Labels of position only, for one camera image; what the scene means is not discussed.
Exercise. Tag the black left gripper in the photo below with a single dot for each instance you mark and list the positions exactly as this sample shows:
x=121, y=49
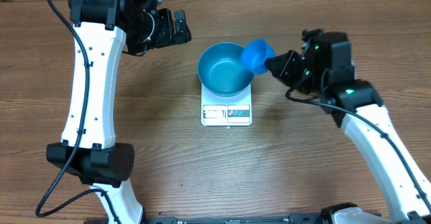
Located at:
x=166, y=36

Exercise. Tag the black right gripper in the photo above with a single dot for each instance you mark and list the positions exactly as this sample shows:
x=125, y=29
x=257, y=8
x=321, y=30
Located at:
x=284, y=72

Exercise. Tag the blue plastic scoop cup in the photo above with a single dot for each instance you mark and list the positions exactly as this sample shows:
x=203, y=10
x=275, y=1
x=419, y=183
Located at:
x=254, y=56

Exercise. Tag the white digital kitchen scale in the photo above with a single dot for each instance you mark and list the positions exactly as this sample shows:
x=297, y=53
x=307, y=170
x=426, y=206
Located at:
x=226, y=111

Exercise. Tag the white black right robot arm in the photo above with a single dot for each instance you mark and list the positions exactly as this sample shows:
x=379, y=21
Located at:
x=324, y=75

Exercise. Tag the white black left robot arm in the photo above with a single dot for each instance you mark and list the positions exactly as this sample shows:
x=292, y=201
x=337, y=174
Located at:
x=103, y=31

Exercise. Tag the teal metal bowl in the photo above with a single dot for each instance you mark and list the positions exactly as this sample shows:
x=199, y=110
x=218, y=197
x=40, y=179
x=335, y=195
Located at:
x=220, y=70

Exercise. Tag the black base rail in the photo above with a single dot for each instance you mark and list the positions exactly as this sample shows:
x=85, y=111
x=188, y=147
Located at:
x=354, y=215

